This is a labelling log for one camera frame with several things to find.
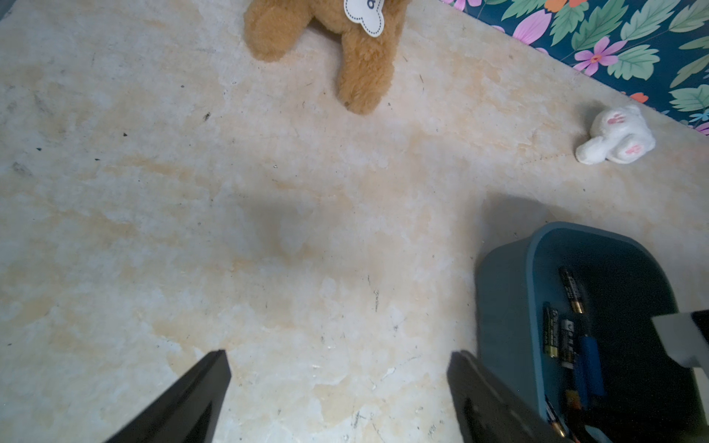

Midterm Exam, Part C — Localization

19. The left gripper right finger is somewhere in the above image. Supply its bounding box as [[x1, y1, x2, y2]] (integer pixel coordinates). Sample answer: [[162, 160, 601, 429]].
[[447, 350, 564, 443]]

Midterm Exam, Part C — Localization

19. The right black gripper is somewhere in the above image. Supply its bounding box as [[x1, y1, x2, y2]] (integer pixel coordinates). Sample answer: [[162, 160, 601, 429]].
[[652, 310, 708, 368]]

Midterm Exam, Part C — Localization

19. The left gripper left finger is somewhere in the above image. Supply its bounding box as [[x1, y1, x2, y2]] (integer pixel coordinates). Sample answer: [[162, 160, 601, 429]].
[[108, 350, 231, 443]]

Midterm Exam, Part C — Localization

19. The teal plastic storage box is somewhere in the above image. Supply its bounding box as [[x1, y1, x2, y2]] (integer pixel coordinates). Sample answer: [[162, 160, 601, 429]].
[[476, 223, 705, 442]]

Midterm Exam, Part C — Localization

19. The grey black battery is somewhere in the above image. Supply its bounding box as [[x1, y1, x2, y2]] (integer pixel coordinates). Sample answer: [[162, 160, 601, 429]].
[[559, 319, 575, 370]]

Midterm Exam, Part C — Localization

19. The black gold battery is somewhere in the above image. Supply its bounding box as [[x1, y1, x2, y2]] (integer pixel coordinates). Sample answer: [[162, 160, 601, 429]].
[[559, 267, 585, 315]]

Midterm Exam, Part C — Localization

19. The small white plush bunny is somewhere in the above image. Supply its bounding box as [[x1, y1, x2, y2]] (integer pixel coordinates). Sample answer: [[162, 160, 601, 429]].
[[574, 104, 657, 165]]

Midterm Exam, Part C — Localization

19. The brown teddy bear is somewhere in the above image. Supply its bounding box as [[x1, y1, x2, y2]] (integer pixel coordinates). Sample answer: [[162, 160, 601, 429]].
[[244, 1, 410, 116]]

